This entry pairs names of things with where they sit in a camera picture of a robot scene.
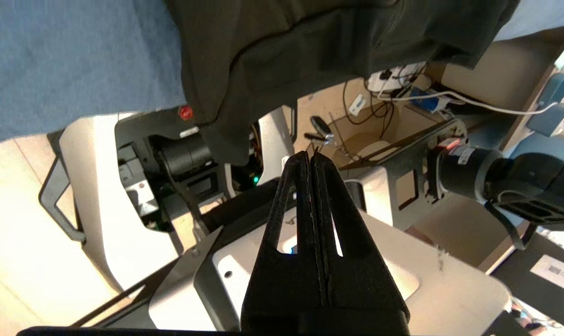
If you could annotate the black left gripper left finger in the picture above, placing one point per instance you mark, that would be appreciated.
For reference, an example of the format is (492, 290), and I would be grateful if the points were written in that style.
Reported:
(286, 289)

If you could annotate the tan wooden panel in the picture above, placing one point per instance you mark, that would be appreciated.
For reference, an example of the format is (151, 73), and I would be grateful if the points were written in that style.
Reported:
(497, 70)

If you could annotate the white power strip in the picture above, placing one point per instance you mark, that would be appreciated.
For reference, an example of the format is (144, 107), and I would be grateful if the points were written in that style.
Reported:
(394, 77)

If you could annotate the small white adapter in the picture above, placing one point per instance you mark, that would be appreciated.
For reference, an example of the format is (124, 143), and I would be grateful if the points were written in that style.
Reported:
(357, 103)

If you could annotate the white paper label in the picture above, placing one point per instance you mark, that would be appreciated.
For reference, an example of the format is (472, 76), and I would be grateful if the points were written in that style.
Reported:
(552, 273)

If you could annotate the black zip hoodie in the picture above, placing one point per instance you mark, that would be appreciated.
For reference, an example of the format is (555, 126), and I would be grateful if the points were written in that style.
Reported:
(310, 56)

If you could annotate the blue bed sheet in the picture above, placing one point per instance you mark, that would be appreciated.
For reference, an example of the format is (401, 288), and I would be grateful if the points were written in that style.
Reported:
(76, 60)

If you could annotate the red emergency stop button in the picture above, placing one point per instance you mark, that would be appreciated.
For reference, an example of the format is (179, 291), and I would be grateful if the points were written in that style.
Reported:
(185, 112)

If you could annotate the grey robot torso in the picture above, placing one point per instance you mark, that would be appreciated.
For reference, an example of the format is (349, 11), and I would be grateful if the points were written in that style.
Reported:
(450, 289)

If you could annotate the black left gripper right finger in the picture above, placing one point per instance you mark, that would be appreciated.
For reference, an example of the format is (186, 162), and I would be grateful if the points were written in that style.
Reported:
(361, 289)

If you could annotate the black board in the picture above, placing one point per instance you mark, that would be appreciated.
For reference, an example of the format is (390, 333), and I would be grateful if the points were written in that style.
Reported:
(520, 289)

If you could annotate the small blue floor object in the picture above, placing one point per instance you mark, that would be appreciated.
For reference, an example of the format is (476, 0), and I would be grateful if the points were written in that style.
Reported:
(426, 100)

